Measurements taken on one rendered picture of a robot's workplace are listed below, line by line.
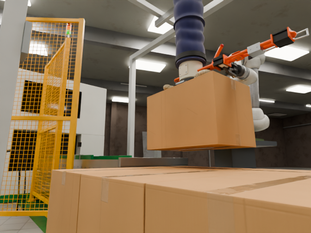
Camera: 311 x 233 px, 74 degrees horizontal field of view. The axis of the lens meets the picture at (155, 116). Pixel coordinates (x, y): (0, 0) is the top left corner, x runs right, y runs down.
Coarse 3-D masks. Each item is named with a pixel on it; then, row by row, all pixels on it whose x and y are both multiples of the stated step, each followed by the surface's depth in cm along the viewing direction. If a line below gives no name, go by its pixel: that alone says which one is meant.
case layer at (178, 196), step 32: (64, 192) 89; (96, 192) 67; (128, 192) 53; (160, 192) 44; (192, 192) 38; (224, 192) 35; (256, 192) 35; (288, 192) 35; (64, 224) 84; (96, 224) 64; (128, 224) 51; (160, 224) 43; (192, 224) 37; (224, 224) 32; (256, 224) 29; (288, 224) 26
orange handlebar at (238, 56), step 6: (294, 36) 101; (264, 42) 109; (270, 42) 107; (264, 48) 113; (234, 54) 122; (240, 54) 119; (246, 54) 120; (228, 60) 125; (234, 60) 126; (240, 60) 125; (210, 66) 134
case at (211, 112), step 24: (216, 72) 114; (168, 96) 138; (192, 96) 121; (216, 96) 110; (240, 96) 126; (168, 120) 134; (192, 120) 119; (216, 120) 106; (240, 120) 121; (168, 144) 132; (192, 144) 116; (216, 144) 104; (240, 144) 116
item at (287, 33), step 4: (288, 28) 100; (276, 32) 104; (280, 32) 103; (284, 32) 102; (288, 32) 99; (272, 36) 105; (276, 36) 104; (280, 36) 103; (284, 36) 102; (288, 36) 99; (272, 40) 105; (276, 40) 104; (280, 40) 102; (284, 40) 102; (288, 40) 102; (292, 40) 102; (276, 44) 106; (280, 44) 106; (284, 44) 106
